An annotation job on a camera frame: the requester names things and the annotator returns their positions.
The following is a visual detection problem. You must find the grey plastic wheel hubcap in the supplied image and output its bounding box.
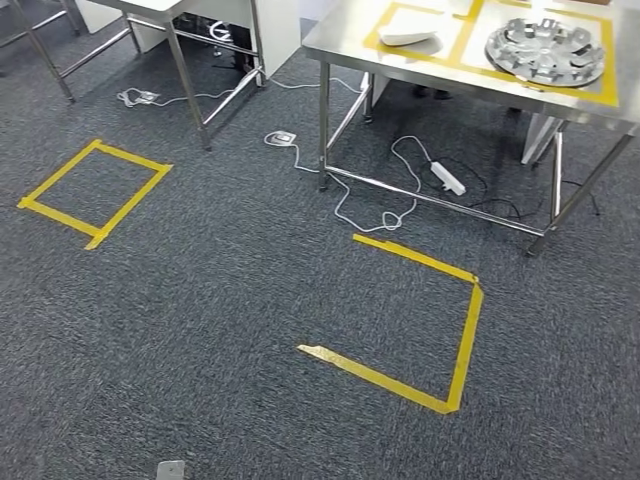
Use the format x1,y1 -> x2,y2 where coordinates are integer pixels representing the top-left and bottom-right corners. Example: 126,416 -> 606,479
485,17 -> 607,89

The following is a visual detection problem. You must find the steel workbench table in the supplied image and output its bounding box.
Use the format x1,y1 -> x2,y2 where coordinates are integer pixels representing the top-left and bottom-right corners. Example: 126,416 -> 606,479
302,0 -> 640,258

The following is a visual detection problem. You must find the white curved plastic part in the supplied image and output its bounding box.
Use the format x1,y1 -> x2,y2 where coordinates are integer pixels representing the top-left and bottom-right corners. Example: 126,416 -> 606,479
378,14 -> 444,48

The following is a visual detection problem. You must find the white power strip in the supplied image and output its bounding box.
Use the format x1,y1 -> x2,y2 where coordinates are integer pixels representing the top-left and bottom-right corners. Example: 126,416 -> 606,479
429,160 -> 467,197

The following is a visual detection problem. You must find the white cabinet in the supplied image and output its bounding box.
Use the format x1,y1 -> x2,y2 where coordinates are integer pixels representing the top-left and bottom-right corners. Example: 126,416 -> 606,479
75,0 -> 301,79

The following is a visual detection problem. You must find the yellow floor tape strip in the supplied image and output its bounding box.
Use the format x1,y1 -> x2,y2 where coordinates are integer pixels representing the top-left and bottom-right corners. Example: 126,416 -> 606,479
297,233 -> 485,417

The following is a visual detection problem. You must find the black device white emblem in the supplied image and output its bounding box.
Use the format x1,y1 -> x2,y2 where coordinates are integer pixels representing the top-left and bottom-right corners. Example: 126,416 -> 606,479
174,13 -> 257,74

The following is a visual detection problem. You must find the steel side table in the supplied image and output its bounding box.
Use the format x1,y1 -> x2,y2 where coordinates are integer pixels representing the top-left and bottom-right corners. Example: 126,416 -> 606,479
0,0 -> 267,152

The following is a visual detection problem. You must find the small yellow tape square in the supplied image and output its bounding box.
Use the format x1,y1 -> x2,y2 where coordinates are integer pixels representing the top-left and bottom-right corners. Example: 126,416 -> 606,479
363,0 -> 484,68

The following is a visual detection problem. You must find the yellow floor tape corner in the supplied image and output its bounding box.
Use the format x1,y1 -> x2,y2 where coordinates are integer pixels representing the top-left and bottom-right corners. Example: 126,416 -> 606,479
17,139 -> 174,252

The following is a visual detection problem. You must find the large yellow tape square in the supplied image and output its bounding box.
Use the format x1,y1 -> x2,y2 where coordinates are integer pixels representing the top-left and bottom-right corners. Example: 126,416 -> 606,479
447,0 -> 620,109

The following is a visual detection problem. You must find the white floor cable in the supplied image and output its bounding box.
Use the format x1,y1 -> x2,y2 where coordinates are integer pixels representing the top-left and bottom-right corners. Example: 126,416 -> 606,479
263,131 -> 433,234
117,76 -> 362,109

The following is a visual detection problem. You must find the black floor cable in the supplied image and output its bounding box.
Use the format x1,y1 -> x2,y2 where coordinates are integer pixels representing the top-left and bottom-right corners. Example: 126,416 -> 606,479
435,155 -> 601,223

